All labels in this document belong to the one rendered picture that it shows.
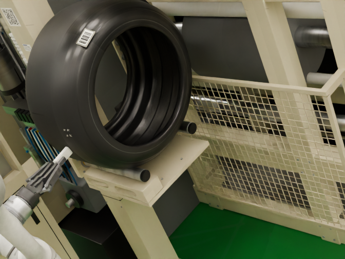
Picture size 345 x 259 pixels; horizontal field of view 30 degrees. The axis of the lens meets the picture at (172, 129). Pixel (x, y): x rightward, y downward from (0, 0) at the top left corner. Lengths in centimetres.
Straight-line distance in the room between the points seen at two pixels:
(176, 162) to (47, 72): 65
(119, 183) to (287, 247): 104
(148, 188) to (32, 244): 58
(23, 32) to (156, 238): 113
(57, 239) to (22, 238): 104
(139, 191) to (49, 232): 68
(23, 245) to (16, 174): 86
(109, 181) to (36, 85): 49
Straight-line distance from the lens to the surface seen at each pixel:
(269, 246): 316
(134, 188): 234
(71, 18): 219
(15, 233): 186
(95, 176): 251
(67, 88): 207
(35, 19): 240
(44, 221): 285
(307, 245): 310
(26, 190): 213
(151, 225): 292
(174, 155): 251
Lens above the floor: 217
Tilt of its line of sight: 31 degrees down
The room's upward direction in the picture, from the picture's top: 24 degrees counter-clockwise
